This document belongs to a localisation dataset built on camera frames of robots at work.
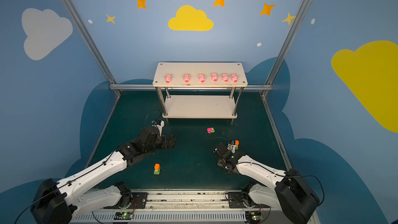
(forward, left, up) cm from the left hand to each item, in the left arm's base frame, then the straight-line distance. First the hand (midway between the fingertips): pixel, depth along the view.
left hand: (173, 138), depth 80 cm
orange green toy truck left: (-12, +9, -13) cm, 19 cm away
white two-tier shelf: (+28, -4, +20) cm, 34 cm away
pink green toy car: (+13, -21, -13) cm, 28 cm away
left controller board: (-33, +21, -15) cm, 41 cm away
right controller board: (-32, -40, -16) cm, 54 cm away
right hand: (-5, -30, -14) cm, 33 cm away
